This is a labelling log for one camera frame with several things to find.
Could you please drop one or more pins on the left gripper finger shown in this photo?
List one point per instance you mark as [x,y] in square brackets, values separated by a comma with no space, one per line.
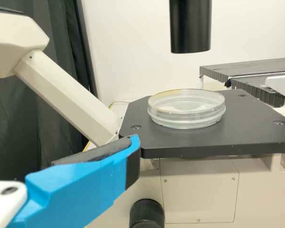
[85,185]

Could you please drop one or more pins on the petri dish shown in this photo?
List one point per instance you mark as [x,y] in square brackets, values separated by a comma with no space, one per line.
[186,109]

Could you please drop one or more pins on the cream microscope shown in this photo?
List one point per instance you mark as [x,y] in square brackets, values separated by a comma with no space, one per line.
[204,145]

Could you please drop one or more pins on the black platform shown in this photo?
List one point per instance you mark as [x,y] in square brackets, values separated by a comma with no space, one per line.
[254,89]
[242,66]

